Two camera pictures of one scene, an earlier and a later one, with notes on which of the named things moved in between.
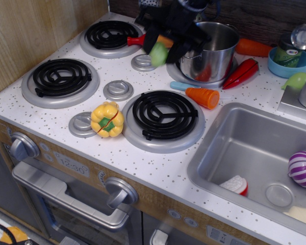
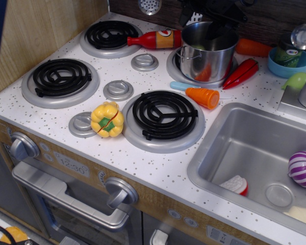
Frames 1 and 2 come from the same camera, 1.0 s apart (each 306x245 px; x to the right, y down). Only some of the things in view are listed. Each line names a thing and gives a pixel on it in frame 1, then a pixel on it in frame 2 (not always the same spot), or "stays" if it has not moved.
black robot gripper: x=171 y=17 -> x=226 y=16
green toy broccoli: x=158 y=54 -> x=199 y=46
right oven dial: x=118 y=191 stays
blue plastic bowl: x=303 y=67 stays
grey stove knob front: x=79 y=125 stays
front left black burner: x=60 y=83 stays
